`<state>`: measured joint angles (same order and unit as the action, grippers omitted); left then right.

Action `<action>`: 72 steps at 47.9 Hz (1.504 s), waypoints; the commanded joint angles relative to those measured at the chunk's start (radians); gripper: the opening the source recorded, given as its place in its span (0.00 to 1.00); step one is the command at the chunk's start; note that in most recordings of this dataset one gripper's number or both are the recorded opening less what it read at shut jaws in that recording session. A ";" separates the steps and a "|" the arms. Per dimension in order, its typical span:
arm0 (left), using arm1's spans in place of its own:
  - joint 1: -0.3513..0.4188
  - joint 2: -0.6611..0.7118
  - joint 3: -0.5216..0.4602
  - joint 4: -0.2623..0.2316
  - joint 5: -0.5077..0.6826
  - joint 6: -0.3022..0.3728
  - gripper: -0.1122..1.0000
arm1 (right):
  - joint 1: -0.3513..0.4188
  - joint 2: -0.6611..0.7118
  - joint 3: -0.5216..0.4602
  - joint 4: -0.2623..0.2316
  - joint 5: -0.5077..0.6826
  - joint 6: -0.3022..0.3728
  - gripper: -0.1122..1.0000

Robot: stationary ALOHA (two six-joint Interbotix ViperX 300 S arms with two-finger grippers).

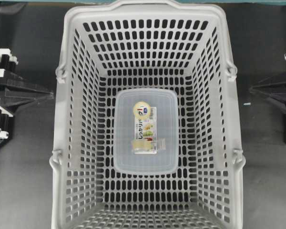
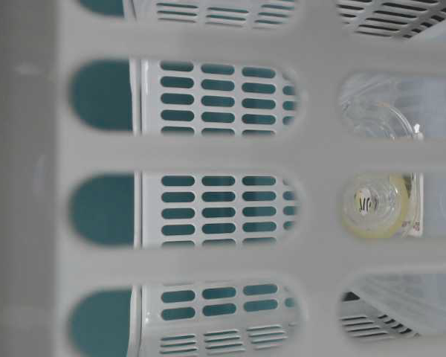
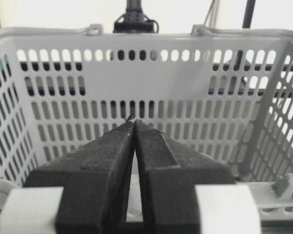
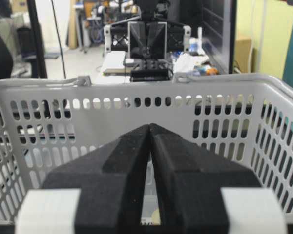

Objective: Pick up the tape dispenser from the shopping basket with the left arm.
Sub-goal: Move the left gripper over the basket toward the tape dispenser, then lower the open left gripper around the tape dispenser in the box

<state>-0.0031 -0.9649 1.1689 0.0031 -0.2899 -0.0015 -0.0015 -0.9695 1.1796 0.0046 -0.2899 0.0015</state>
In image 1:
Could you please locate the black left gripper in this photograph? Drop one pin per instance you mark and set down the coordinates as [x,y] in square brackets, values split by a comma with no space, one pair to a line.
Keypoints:
[16,93]

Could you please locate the grey plastic shopping basket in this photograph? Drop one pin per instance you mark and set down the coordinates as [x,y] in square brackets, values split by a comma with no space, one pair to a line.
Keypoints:
[131,44]

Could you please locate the clear plastic food container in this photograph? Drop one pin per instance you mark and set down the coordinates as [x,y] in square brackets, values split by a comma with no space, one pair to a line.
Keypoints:
[151,114]

